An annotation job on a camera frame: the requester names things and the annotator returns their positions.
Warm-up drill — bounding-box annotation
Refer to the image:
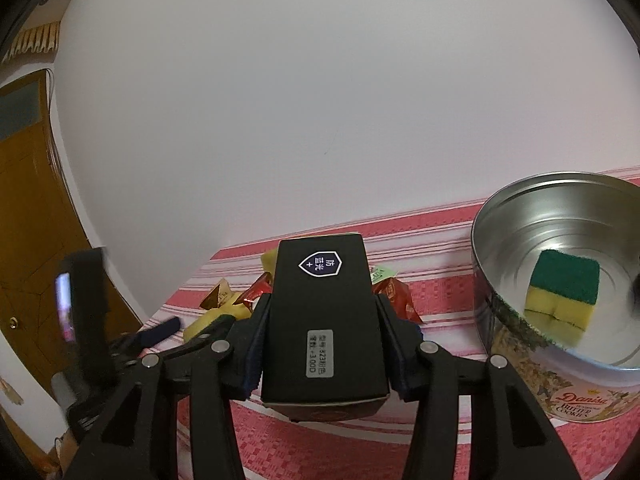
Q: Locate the round metal cookie tin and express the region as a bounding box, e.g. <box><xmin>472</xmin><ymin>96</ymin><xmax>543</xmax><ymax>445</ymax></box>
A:
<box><xmin>470</xmin><ymin>172</ymin><xmax>640</xmax><ymax>426</ymax></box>

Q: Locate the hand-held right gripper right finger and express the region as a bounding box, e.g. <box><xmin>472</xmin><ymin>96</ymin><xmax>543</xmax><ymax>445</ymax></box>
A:
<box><xmin>376</xmin><ymin>293</ymin><xmax>584</xmax><ymax>480</ymax></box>

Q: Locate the black cardboard box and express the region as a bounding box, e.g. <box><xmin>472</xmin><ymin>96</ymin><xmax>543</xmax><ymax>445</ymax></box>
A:
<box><xmin>260</xmin><ymin>233</ymin><xmax>392</xmax><ymax>423</ymax></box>

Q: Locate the gold brown snack packet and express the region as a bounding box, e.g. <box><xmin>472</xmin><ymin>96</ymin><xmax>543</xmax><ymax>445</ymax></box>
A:
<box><xmin>200</xmin><ymin>280</ymin><xmax>237</xmax><ymax>311</ymax></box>

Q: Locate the red white striped tablecloth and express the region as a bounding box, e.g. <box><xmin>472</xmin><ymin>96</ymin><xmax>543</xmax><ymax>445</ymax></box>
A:
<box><xmin>145</xmin><ymin>165</ymin><xmax>640</xmax><ymax>480</ymax></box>

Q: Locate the beige tassel trim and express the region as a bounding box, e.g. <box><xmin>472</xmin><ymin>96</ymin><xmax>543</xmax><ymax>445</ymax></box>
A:
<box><xmin>0</xmin><ymin>22</ymin><xmax>61</xmax><ymax>64</ymax></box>

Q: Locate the brown candy wrapper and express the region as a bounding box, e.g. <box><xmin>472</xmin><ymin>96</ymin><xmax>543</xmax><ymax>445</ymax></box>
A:
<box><xmin>372</xmin><ymin>280</ymin><xmax>424</xmax><ymax>325</ymax></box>

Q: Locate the brown wooden door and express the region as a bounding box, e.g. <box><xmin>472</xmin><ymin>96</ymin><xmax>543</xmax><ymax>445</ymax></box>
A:
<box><xmin>0</xmin><ymin>69</ymin><xmax>147</xmax><ymax>397</ymax></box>

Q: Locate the yellow green sponge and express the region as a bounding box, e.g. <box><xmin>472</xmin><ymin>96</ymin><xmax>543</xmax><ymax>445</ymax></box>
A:
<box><xmin>524</xmin><ymin>249</ymin><xmax>601</xmax><ymax>346</ymax></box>

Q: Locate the green white snack packet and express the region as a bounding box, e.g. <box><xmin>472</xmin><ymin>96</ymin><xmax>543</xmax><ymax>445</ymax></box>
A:
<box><xmin>369</xmin><ymin>265</ymin><xmax>399</xmax><ymax>286</ymax></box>

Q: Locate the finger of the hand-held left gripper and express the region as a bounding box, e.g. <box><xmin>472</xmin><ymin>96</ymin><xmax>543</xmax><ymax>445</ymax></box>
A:
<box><xmin>112</xmin><ymin>316</ymin><xmax>182</xmax><ymax>363</ymax></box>

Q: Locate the red snack packet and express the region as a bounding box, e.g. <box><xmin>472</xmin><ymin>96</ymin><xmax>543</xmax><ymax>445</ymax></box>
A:
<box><xmin>235</xmin><ymin>272</ymin><xmax>273</xmax><ymax>312</ymax></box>

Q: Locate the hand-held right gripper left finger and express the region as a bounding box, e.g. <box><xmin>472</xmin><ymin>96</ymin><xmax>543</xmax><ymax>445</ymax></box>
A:
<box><xmin>62</xmin><ymin>295</ymin><xmax>274</xmax><ymax>480</ymax></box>

